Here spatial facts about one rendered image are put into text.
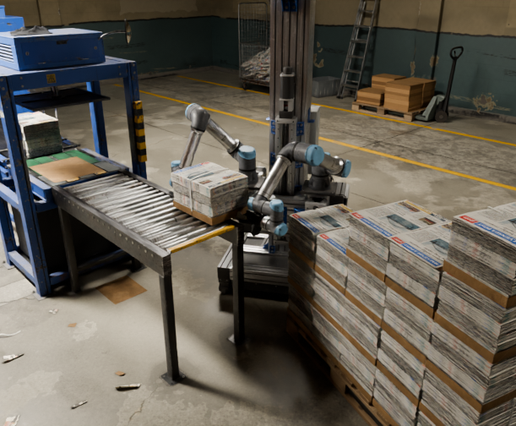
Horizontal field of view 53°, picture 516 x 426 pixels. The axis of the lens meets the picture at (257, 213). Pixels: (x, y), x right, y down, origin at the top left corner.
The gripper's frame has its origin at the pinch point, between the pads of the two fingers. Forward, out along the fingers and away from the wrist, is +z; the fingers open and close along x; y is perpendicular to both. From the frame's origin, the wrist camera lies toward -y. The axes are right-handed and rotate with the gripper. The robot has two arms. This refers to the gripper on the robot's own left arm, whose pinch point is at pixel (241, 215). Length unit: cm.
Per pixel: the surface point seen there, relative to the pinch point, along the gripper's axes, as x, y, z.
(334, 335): -1, -47, -74
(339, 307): 0, -27, -77
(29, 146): 47, 9, 196
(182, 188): 23.5, 16.2, 24.3
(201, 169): 8.0, 23.9, 26.0
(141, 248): 64, -2, 8
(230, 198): 9.2, 14.1, -2.1
